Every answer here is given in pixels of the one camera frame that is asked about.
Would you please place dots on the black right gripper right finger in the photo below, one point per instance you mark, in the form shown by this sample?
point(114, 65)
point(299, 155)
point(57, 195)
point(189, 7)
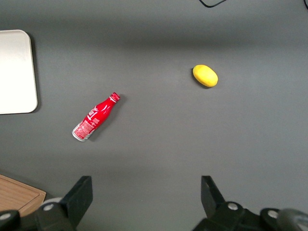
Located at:
point(214, 202)

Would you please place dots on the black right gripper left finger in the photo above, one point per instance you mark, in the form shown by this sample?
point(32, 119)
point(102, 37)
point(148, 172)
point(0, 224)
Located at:
point(79, 199)

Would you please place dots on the beige rectangular tray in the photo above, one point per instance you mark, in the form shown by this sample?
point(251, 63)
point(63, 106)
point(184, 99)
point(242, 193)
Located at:
point(15, 72)

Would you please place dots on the wooden drawer cabinet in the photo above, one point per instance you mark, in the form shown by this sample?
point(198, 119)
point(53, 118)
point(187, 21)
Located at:
point(16, 195)

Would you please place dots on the red cola bottle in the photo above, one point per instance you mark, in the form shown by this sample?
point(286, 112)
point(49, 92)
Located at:
point(95, 118)

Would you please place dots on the yellow lemon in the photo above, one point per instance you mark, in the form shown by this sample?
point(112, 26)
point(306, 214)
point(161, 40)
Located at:
point(205, 75)

